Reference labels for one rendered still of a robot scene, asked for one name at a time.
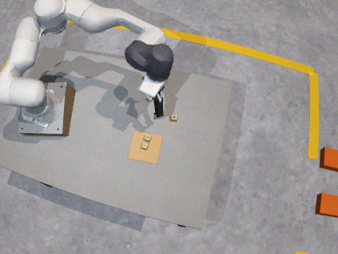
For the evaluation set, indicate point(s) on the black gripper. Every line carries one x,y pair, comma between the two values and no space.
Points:
159,107

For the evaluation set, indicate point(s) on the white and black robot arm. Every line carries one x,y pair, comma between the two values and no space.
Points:
154,59

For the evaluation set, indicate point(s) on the tan square mat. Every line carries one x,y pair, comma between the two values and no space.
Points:
151,154

